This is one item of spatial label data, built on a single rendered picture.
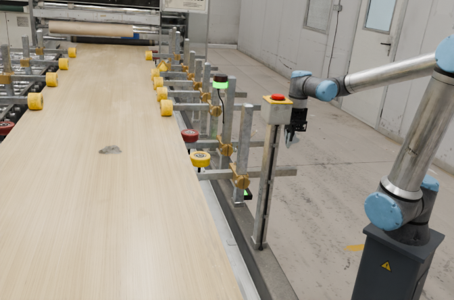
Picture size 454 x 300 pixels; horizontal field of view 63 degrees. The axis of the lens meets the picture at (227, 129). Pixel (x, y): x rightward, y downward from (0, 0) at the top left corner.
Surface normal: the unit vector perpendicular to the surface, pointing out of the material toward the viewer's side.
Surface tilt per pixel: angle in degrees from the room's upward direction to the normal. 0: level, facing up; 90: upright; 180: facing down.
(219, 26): 90
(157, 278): 0
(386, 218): 95
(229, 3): 90
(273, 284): 0
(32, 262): 0
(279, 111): 90
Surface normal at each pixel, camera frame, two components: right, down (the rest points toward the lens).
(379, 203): -0.80, 0.22
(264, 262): 0.08, -0.94
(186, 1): 0.25, 0.36
